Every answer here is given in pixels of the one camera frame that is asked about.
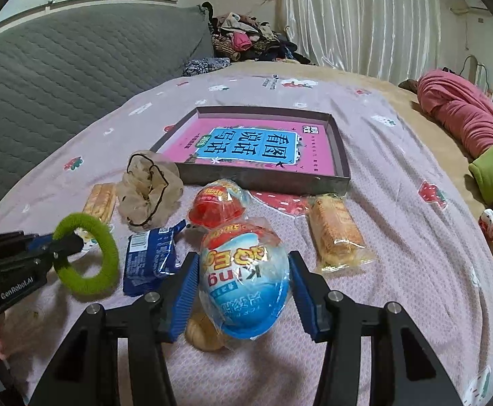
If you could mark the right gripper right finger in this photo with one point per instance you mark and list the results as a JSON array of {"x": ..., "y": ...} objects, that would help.
[{"x": 404, "y": 368}]

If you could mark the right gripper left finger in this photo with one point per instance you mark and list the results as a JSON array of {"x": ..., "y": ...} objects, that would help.
[{"x": 84, "y": 369}]

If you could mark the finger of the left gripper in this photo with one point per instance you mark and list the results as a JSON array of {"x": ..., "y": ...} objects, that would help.
[
  {"x": 61, "y": 250},
  {"x": 40, "y": 242}
]

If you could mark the green hair scrunchie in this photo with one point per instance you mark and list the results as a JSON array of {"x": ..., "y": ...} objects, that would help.
[{"x": 91, "y": 267}]

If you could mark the bread snack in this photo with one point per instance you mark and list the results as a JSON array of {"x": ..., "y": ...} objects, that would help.
[
  {"x": 336, "y": 237},
  {"x": 101, "y": 202}
]

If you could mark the blue toy egg packet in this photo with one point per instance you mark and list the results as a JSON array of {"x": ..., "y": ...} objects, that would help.
[{"x": 244, "y": 277}]

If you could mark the blue snack packet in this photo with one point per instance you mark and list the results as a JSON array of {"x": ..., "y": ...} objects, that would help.
[{"x": 150, "y": 258}]

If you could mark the beige sheer scrunchie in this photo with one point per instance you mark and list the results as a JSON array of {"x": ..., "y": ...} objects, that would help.
[{"x": 149, "y": 192}]

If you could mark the grey quilted headboard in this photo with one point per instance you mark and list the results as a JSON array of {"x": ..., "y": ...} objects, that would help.
[{"x": 61, "y": 72}]

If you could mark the red toy egg packet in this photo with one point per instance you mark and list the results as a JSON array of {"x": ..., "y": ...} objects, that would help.
[{"x": 217, "y": 203}]

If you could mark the pink strawberry print blanket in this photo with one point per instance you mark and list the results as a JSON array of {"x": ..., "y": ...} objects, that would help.
[{"x": 281, "y": 367}]

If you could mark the blue patterned cloth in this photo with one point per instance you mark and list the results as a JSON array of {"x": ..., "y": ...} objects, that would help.
[{"x": 205, "y": 65}]

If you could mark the shallow brown box tray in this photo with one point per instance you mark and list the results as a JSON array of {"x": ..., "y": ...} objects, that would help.
[{"x": 276, "y": 181}]

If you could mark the pink and blue book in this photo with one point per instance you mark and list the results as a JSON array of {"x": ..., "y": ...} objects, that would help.
[{"x": 291, "y": 146}]

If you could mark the pink quilt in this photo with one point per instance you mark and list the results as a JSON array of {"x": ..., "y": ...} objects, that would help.
[{"x": 461, "y": 108}]

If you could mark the pile of clothes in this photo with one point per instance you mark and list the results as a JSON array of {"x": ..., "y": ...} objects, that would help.
[{"x": 241, "y": 38}]

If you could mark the white curtain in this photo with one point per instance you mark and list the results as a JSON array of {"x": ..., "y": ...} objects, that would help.
[{"x": 392, "y": 40}]

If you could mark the white air conditioner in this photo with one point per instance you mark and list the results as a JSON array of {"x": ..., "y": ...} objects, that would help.
[{"x": 465, "y": 6}]

